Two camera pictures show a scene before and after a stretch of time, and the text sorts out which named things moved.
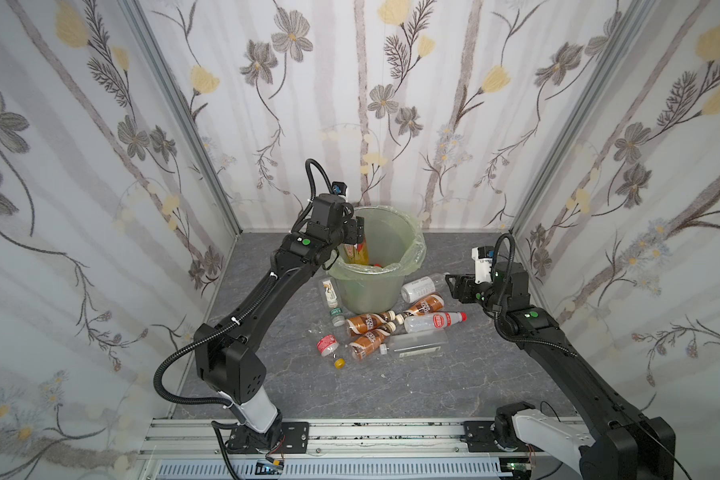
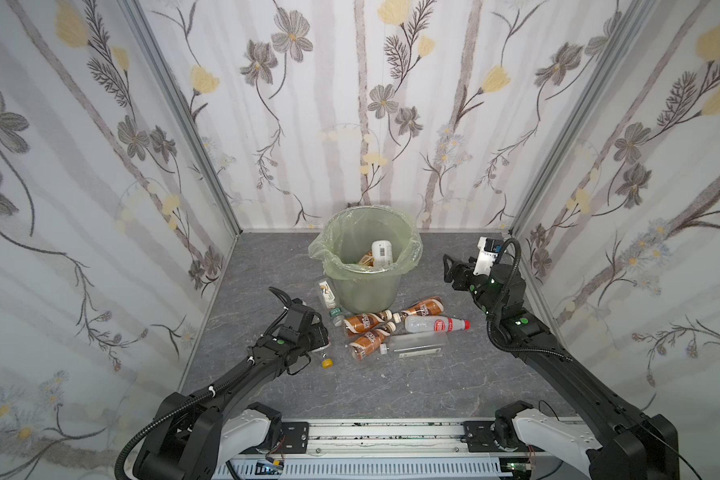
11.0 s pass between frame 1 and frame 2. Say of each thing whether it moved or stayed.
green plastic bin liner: stayed
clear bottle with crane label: stayed
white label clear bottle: moved
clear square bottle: stayed
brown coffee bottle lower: stayed
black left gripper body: moved
